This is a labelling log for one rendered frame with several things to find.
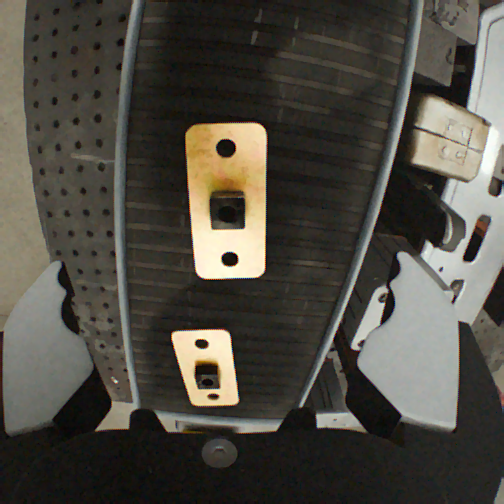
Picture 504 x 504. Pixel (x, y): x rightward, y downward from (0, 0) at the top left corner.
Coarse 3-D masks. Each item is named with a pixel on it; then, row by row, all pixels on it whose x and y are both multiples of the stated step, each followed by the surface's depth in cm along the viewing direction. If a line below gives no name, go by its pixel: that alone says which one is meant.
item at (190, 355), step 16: (176, 336) 20; (192, 336) 20; (208, 336) 20; (224, 336) 20; (176, 352) 21; (192, 352) 21; (208, 352) 21; (224, 352) 21; (192, 368) 22; (208, 368) 21; (224, 368) 22; (192, 384) 23; (208, 384) 22; (224, 384) 23; (192, 400) 24; (208, 400) 24; (224, 400) 24
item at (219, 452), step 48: (96, 432) 5; (144, 432) 5; (288, 432) 5; (336, 432) 5; (48, 480) 4; (96, 480) 4; (144, 480) 4; (192, 480) 4; (240, 480) 4; (288, 480) 4; (336, 480) 4; (384, 480) 4; (432, 480) 4
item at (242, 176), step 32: (192, 128) 14; (224, 128) 14; (256, 128) 14; (192, 160) 15; (224, 160) 15; (256, 160) 15; (192, 192) 16; (224, 192) 16; (256, 192) 16; (192, 224) 17; (224, 224) 16; (256, 224) 17; (256, 256) 18
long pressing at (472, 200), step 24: (480, 24) 23; (480, 48) 25; (480, 72) 26; (480, 96) 28; (480, 168) 32; (456, 192) 34; (480, 192) 34; (432, 264) 38; (456, 264) 39; (480, 264) 39; (480, 288) 41
